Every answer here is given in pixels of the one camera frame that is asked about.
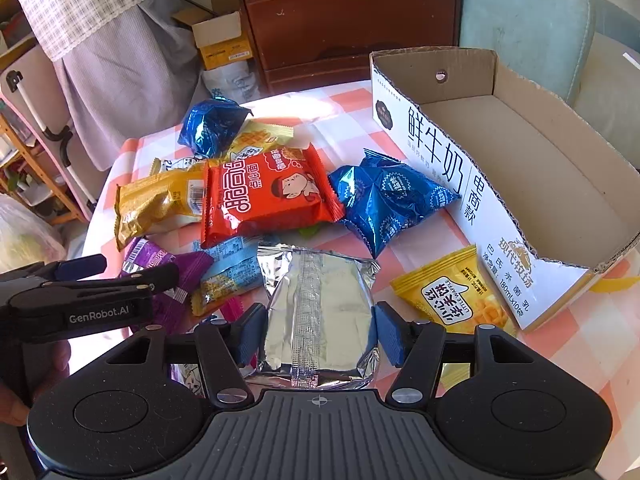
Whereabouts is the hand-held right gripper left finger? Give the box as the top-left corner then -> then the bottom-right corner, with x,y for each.
102,302 -> 268,408

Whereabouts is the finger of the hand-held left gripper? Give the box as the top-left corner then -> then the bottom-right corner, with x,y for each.
42,262 -> 181,303
30,254 -> 108,283

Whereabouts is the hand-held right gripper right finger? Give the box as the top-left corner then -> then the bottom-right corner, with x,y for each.
374,301 -> 538,408

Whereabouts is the purple snack packet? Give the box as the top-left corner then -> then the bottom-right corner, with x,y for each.
117,237 -> 216,333

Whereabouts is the silver foil snack packet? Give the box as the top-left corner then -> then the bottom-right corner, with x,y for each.
239,242 -> 383,391

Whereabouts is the blue barcode cracker packet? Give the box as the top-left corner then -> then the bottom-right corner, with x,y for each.
189,237 -> 261,318

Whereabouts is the yellow waffle packet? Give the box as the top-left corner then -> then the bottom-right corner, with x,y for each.
389,245 -> 521,401
220,119 -> 295,161

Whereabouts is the gold snack packet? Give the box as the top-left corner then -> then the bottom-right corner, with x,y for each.
114,157 -> 211,253

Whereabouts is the pale printed snack packet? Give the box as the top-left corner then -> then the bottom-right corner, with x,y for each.
170,362 -> 211,401

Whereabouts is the red snack packet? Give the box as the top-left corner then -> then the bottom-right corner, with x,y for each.
200,142 -> 346,251

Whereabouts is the blue foil snack packet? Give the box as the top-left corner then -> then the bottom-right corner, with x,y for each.
179,97 -> 251,160
327,149 -> 461,260

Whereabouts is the white printed cardboard box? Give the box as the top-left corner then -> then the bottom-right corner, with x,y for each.
369,46 -> 640,332

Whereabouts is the person's left hand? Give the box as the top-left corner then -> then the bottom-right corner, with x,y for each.
0,337 -> 71,428

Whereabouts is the clear plastic bag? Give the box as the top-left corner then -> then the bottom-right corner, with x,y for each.
0,192 -> 66,273

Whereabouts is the wooden shelf rack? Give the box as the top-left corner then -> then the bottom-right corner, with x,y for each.
0,105 -> 81,226

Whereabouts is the white bag with blue print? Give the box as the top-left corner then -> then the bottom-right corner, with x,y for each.
200,67 -> 263,106

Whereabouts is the lilac checked cloth cover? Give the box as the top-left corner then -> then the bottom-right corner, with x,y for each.
12,0 -> 211,173

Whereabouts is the pink checked tablecloth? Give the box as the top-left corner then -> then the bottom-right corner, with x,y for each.
65,79 -> 640,461

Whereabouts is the small open cardboard box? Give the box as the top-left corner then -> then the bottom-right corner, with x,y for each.
172,0 -> 253,72

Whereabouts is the brown wooden nightstand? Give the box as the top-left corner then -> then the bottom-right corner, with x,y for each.
222,0 -> 473,96

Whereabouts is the pale blue sofa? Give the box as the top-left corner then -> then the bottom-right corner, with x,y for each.
457,0 -> 640,136

